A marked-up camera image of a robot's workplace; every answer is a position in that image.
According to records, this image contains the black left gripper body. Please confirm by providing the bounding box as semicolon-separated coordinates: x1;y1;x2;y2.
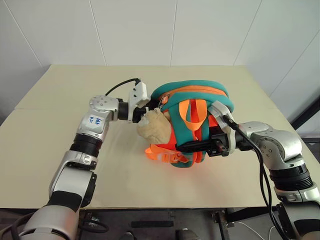
133;106;148;124

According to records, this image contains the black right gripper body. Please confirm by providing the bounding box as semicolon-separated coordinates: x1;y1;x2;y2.
205;131;230;158

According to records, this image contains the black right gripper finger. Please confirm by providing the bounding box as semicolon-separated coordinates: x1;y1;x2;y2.
209;125;227;137
175;140;210;154

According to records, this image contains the beige plush backpack pouch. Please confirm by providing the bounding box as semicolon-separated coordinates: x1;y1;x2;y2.
136;107;175;145

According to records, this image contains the orange and teal backpack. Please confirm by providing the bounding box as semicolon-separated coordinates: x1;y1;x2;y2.
144;79;236;170

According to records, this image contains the white sticker with blue writing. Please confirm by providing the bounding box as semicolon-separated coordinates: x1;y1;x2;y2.
84;114;104;129

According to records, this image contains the black flat rectangular bar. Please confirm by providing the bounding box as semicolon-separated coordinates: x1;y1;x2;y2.
130;220;175;229

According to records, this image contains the dark rounded shape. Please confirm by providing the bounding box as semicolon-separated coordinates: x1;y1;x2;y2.
119;231;137;240

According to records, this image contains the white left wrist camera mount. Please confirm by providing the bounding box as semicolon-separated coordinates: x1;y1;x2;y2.
127;80;151;124

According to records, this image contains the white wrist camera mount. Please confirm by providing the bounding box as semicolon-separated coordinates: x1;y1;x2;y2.
127;80;151;124
209;100;236;154

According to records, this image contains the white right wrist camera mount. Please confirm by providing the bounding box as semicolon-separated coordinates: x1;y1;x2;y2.
209;100;236;154

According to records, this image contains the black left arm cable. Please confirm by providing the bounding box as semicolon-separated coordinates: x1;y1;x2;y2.
104;78;142;97

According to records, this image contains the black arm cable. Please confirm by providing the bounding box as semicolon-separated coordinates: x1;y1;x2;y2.
221;113;283;240
104;78;142;97

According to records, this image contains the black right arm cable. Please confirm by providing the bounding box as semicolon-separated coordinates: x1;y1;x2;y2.
221;113;283;240

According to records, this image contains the black metal table frame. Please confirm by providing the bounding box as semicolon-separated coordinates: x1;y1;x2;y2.
79;206;279;240

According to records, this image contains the thin white floor cable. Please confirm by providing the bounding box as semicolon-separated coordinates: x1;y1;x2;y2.
234;220;275;240

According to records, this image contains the black slanted metal post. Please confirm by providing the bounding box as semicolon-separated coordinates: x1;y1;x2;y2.
290;91;320;131

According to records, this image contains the black coiled floor cable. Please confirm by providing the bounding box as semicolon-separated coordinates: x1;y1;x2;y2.
84;211;110;234

